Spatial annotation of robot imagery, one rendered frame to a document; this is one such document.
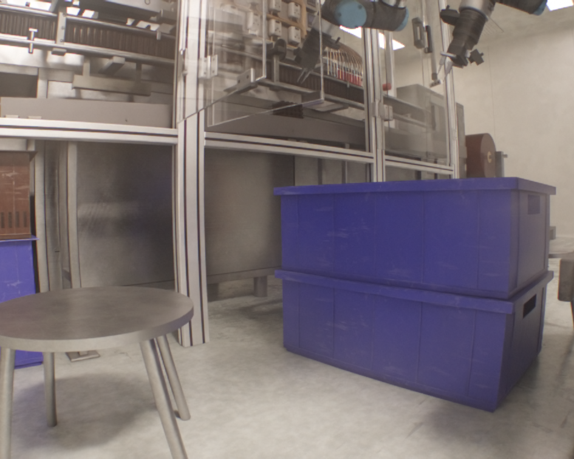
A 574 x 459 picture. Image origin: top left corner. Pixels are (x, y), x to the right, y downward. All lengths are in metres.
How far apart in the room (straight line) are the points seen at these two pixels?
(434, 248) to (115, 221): 0.98
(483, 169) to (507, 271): 2.63
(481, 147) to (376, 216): 2.55
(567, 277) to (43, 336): 0.59
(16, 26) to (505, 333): 1.39
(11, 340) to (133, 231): 0.95
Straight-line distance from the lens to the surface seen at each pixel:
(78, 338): 0.45
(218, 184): 1.53
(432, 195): 0.78
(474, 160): 3.32
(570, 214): 5.57
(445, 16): 1.22
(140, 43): 1.39
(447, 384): 0.83
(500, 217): 0.73
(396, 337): 0.86
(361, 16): 1.30
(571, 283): 0.52
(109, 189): 1.35
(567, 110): 5.69
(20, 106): 1.08
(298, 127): 1.46
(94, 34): 1.35
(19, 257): 1.06
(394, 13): 1.33
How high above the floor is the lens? 0.38
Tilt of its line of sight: 3 degrees down
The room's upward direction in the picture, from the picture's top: 1 degrees counter-clockwise
